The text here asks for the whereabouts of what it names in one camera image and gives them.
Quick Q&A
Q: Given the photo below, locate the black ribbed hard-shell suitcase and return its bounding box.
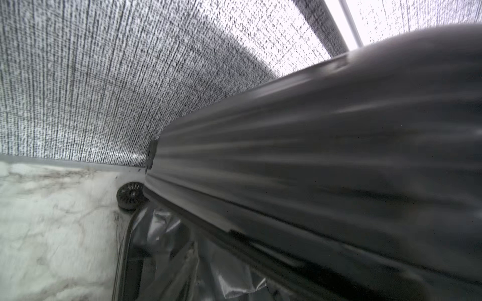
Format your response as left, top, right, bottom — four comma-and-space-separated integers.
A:
112, 25, 481, 300

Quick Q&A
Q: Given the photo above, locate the aluminium cage frame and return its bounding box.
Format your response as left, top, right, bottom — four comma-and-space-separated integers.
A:
293, 0, 366, 57

